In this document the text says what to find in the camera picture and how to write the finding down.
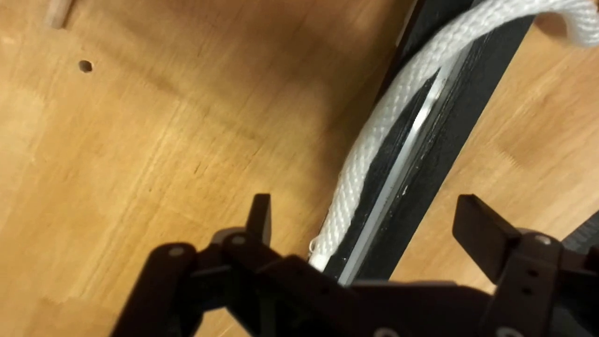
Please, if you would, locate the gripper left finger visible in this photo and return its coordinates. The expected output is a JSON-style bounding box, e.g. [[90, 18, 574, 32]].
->
[[110, 193, 356, 337]]

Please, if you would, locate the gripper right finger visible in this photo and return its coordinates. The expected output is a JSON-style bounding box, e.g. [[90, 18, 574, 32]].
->
[[452, 194, 599, 337]]

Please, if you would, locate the black grooved bar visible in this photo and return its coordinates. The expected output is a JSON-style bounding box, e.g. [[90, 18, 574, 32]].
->
[[323, 0, 536, 287]]

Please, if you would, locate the wooden dowel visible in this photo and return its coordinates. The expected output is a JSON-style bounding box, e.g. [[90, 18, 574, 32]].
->
[[44, 0, 78, 29]]

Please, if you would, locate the white braided rope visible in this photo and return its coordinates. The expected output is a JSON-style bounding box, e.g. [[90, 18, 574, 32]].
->
[[308, 0, 599, 273]]

